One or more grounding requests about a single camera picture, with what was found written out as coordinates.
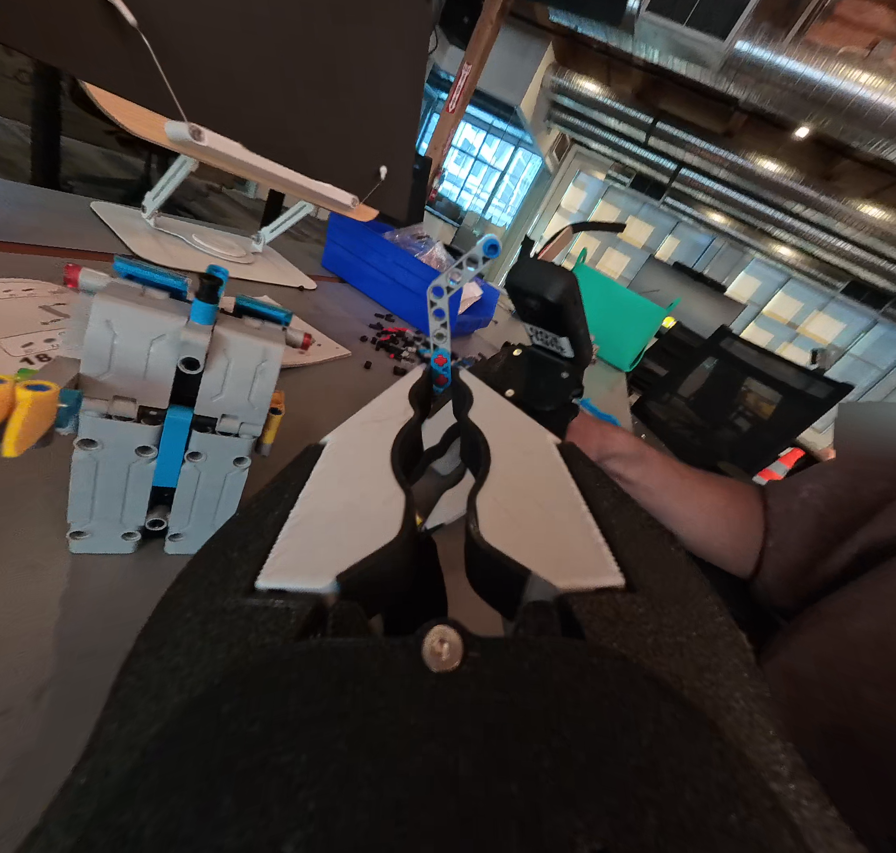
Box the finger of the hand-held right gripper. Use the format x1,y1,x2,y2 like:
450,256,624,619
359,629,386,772
427,492,470,530
422,422,463,474

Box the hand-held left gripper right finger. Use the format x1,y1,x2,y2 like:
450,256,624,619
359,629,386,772
454,368,627,592

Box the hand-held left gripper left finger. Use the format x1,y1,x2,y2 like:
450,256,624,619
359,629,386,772
253,366,428,595

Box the grey angled beam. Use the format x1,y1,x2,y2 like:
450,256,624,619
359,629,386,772
426,234,504,378

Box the grey blue brick robot model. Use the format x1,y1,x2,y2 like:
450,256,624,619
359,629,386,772
0,261,316,556

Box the teal tote bag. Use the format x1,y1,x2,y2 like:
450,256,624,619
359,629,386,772
570,249,681,374

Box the pile of small brick pieces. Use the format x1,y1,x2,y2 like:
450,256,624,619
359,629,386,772
360,314,484,378

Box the clear plastic bags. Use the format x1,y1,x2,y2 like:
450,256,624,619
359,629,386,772
385,226,484,315

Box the instruction booklet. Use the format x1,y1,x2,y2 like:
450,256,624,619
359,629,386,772
220,296,351,371

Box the blue plastic bin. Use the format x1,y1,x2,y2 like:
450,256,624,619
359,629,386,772
322,212,501,339

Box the orange traffic cone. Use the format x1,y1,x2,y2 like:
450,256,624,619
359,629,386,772
752,447,806,486

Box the person's brown clothing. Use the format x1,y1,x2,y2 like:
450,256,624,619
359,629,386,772
752,447,896,853

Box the white vent grille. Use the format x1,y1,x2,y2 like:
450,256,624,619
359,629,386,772
637,0,764,52

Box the white folding stand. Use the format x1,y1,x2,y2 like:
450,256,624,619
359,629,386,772
77,0,389,290

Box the black board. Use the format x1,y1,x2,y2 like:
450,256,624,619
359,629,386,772
0,0,435,224

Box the wooden post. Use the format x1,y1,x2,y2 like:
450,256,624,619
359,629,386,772
423,0,519,168

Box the silver ventilation duct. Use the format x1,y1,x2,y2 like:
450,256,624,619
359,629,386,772
542,0,896,294

